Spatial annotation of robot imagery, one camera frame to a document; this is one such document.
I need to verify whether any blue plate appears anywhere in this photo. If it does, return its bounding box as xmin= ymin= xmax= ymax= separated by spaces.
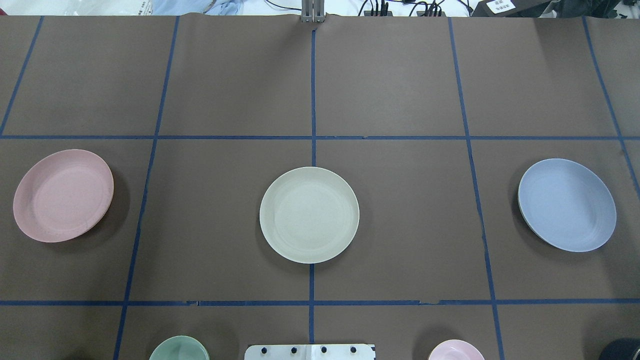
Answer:
xmin=517 ymin=158 xmax=617 ymax=253

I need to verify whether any green bowl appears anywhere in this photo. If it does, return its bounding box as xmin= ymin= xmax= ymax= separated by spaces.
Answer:
xmin=149 ymin=335 xmax=210 ymax=360

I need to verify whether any white metal base plate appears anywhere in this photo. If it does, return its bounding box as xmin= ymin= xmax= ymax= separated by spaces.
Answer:
xmin=244 ymin=343 xmax=377 ymax=360

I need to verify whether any beige plate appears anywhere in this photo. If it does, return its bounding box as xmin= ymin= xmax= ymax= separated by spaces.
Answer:
xmin=259 ymin=166 xmax=361 ymax=264

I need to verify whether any dark object bottom right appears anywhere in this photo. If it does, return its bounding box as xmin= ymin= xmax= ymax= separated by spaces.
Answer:
xmin=598 ymin=337 xmax=640 ymax=360

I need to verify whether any light blue cloth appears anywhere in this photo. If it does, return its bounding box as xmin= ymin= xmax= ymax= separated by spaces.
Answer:
xmin=151 ymin=0 xmax=244 ymax=16

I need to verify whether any pink plate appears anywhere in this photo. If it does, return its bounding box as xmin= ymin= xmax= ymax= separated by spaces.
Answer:
xmin=13 ymin=149 xmax=115 ymax=243

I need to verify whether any grey metal camera post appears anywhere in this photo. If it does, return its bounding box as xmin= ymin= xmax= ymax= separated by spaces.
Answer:
xmin=301 ymin=0 xmax=326 ymax=23

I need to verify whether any small pink bowl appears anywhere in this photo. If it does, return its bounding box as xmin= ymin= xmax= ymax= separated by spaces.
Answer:
xmin=427 ymin=339 xmax=485 ymax=360

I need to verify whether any black box with label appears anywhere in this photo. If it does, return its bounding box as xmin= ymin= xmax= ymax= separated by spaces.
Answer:
xmin=471 ymin=0 xmax=557 ymax=18

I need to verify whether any black cables bundle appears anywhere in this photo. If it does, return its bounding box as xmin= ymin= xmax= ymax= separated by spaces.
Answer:
xmin=264 ymin=0 xmax=474 ymax=18

